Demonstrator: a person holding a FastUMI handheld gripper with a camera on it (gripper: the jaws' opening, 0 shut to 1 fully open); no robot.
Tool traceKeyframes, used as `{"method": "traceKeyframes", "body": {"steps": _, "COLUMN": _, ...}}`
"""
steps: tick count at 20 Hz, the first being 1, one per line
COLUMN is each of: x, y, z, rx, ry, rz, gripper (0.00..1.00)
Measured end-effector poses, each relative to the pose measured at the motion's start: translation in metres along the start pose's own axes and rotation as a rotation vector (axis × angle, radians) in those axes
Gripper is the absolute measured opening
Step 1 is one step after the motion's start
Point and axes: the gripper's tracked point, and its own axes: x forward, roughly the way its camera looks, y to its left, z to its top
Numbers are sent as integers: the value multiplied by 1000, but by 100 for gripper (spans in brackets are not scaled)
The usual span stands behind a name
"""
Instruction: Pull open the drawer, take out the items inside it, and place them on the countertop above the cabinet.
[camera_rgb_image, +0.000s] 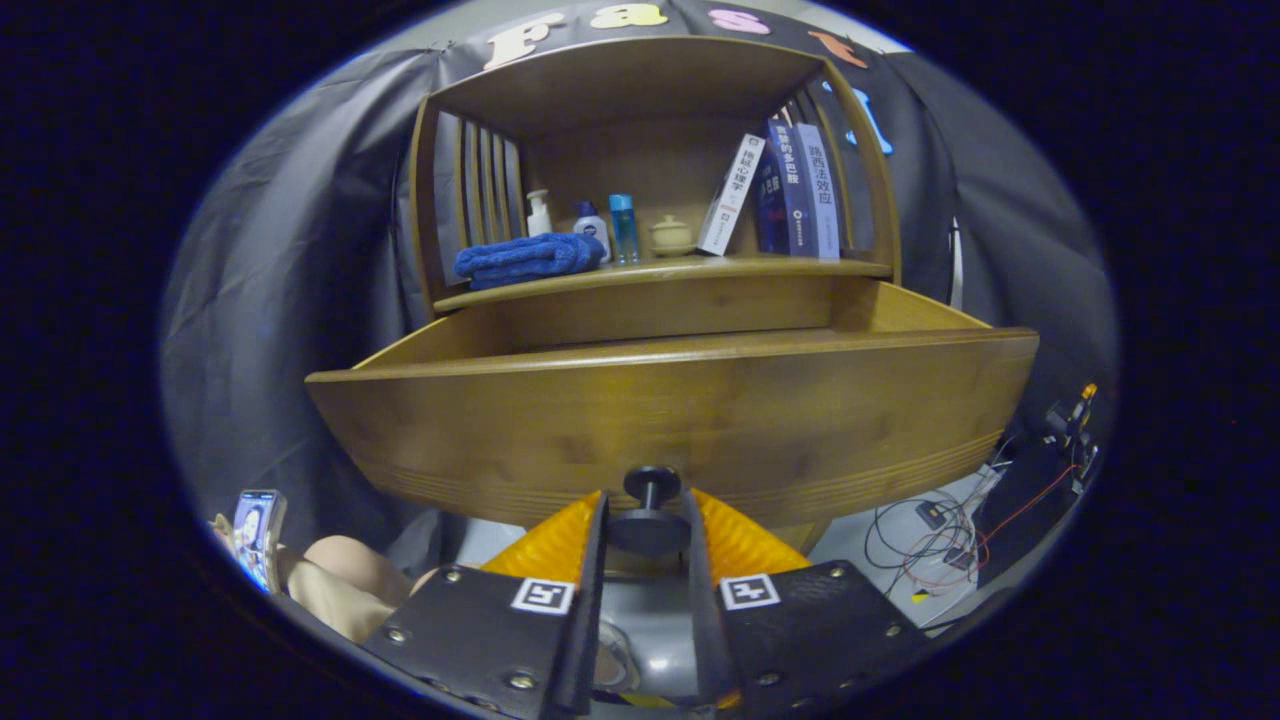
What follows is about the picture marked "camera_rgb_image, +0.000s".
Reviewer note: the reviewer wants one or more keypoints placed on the white bottle with blue cap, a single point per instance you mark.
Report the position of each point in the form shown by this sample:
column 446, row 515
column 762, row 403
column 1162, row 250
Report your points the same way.
column 593, row 235

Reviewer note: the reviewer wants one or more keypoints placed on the white book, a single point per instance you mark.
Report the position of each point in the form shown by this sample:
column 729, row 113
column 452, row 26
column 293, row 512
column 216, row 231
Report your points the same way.
column 730, row 195

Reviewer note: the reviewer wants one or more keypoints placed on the dark blue book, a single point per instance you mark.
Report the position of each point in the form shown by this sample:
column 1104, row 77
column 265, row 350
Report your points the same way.
column 790, row 190

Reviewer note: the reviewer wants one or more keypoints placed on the wooden countertop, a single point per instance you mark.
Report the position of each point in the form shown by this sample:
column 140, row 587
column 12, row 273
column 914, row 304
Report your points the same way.
column 700, row 268

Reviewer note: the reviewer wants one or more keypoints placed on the beige lidded teacup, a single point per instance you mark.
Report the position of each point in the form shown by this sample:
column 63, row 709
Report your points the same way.
column 671, row 238

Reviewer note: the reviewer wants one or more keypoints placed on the grey shoe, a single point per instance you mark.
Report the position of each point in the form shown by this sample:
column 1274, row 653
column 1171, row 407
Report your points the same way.
column 615, row 660

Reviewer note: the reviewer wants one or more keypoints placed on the clear blue bottle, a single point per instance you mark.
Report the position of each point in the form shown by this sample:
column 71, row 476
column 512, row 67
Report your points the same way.
column 624, row 230

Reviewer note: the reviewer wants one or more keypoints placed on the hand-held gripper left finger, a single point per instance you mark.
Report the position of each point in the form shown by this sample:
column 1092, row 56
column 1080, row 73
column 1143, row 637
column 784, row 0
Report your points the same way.
column 500, row 630

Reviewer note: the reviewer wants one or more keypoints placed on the white pump bottle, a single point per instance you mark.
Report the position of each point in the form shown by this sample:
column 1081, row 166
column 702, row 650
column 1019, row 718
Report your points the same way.
column 539, row 218

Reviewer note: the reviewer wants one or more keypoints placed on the wooden cabinet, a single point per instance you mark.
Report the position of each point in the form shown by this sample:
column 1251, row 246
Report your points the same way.
column 640, row 90

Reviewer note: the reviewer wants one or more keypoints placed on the pale blue book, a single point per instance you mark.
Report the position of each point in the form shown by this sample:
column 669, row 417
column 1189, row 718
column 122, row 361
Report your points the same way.
column 822, row 190

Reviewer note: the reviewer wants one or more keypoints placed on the smartphone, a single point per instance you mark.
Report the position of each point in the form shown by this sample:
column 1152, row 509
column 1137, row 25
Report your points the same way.
column 256, row 535

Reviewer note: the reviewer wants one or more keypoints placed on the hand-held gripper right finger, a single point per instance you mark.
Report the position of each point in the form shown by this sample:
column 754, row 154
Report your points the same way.
column 800, row 630

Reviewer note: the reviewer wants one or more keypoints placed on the black equipment with orange part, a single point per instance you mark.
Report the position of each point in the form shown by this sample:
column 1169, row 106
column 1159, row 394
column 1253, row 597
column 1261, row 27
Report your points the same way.
column 1040, row 480

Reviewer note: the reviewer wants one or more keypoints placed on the blue folded towel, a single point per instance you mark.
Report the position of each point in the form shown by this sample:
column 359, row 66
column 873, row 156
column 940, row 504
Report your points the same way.
column 525, row 258

